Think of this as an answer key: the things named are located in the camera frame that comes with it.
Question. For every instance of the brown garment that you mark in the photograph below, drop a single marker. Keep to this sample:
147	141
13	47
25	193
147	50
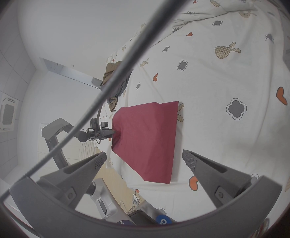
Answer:
109	69

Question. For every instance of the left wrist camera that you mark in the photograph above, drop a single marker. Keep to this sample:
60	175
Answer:
103	125

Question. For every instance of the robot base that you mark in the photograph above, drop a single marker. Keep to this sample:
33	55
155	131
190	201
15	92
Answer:
105	197

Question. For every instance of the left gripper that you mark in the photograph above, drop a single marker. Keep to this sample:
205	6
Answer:
103	134

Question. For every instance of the red shirt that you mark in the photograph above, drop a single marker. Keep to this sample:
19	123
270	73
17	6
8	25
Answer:
147	137

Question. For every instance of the bed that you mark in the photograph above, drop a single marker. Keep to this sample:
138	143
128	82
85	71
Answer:
221	132

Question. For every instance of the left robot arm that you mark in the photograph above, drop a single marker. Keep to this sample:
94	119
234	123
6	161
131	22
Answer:
55	128

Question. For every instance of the white ceiling air conditioner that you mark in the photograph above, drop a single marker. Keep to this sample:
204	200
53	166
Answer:
7	113

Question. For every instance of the grey garment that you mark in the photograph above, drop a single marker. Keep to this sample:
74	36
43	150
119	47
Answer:
126	83

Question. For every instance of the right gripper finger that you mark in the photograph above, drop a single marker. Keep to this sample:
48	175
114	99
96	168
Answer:
219	181

